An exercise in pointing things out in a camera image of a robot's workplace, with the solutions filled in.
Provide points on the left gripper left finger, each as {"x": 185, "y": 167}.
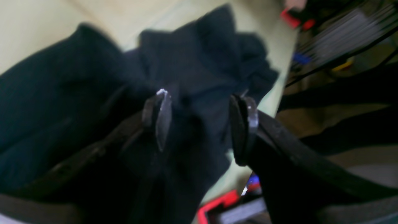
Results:
{"x": 25, "y": 207}

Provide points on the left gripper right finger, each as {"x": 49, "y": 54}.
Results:
{"x": 299, "y": 185}

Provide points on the dark navy T-shirt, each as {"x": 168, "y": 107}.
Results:
{"x": 74, "y": 93}

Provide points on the blue clamp at left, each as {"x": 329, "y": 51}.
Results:
{"x": 301, "y": 58}

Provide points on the light green table cloth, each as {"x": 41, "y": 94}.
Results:
{"x": 29, "y": 25}

